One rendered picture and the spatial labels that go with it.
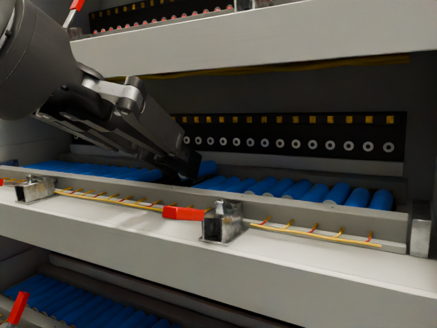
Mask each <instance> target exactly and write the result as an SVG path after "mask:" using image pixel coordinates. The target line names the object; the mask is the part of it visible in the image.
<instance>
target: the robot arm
mask: <svg viewBox="0 0 437 328"><path fill-rule="evenodd" d="M26 116H29V117H32V118H35V119H37V120H41V121H43V122H46V123H48V124H51V125H52V126H55V127H57V128H60V129H62V130H64V131H67V132H68V133H71V134H73V135H76V136H78V137H80V138H82V139H84V140H86V141H89V142H91V143H94V144H96V145H98V146H100V147H102V148H105V149H107V150H109V151H110V152H113V153H115V152H119V150H121V151H123V152H125V153H126V154H127V155H129V156H135V155H136V154H137V159H139V160H141V161H143V162H145V163H147V164H149V165H150V166H152V167H154V168H156V169H158V170H160V171H161V172H163V173H165V174H167V175H169V176H171V177H173V178H179V176H178V173H180V174H182V175H184V176H185V177H187V178H189V179H191V180H196V179H197V176H198V171H199V168H200V163H201V160H202V155H200V154H199V153H198V152H196V151H194V150H193V149H192V148H190V147H189V146H187V145H186V144H184V143H183V142H182V140H183V136H184V133H185V130H184V129H183V128H182V127H181V126H180V125H179V124H178V123H176V121H175V120H174V119H173V118H172V117H171V116H170V115H169V114H168V113H167V112H166V111H165V110H164V109H163V108H162V107H161V106H160V105H159V104H158V103H157V102H156V101H155V100H154V99H153V98H152V97H151V96H150V95H149V94H148V93H147V91H146V88H145V86H144V83H143V81H142V80H141V79H139V78H138V77H135V76H132V75H129V76H127V77H126V80H125V83H124V84H123V85H119V84H116V83H110V82H107V81H105V79H104V77H103V76H102V75H101V74H100V73H99V72H97V71H96V70H95V69H93V68H90V67H88V66H85V65H84V64H83V63H81V62H77V61H76V60H75V58H74V56H73V53H72V49H71V46H70V39H69V37H68V34H67V32H66V31H65V30H64V28H63V27H62V26H61V25H59V24H58V23H57V22H56V21H55V20H53V19H52V18H50V17H49V16H48V15H47V14H46V13H44V12H43V11H42V10H40V9H39V8H38V7H37V6H36V5H34V4H33V3H31V2H30V1H29V0H0V119H2V120H9V121H11V120H19V119H22V118H25V117H26Z"/></svg>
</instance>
